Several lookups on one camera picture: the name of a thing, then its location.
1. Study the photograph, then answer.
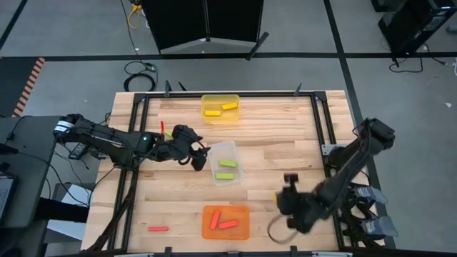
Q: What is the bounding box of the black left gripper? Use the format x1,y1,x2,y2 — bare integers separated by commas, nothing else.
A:
156,124,212,172

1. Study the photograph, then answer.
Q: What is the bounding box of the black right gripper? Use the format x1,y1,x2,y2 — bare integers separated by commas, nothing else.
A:
275,190,323,235

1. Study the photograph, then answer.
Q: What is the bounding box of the clear plastic tray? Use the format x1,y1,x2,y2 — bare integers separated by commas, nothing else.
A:
207,140,245,187

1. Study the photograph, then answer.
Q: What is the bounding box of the yellow plastic tray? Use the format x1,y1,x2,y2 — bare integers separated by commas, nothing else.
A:
201,94,241,125

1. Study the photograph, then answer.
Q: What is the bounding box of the orange plastic tray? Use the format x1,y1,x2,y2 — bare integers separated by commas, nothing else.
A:
201,204,251,241

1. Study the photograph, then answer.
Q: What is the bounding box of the blue grey clamp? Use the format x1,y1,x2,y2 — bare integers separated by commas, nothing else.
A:
359,215,399,239
351,184,389,206

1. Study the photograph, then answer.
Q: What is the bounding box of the black power adapter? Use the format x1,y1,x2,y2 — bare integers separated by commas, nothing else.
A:
67,142,89,161

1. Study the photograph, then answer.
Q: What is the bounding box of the black folding divider panel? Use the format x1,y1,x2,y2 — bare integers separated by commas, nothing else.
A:
141,0,270,61

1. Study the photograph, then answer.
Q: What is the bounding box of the black side desk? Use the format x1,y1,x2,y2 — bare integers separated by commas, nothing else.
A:
0,115,62,229

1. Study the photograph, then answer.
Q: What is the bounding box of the orange black hazard strip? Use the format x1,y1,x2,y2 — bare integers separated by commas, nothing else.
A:
11,56,46,119

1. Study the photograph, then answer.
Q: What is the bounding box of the black equipment cart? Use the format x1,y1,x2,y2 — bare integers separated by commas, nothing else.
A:
371,0,457,54

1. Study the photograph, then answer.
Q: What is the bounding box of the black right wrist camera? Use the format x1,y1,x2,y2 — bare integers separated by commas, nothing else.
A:
283,172,300,192

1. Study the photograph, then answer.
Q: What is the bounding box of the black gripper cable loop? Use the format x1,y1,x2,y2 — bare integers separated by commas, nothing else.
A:
266,213,299,246

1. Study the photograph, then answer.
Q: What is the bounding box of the black aluminium table frame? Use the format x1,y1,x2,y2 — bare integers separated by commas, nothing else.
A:
106,90,346,253

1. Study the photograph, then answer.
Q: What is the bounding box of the coiled black floor cable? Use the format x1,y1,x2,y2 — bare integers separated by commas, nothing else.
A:
123,60,159,93

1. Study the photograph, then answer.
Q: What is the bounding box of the yellow cable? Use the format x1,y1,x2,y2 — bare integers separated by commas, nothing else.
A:
127,2,144,30

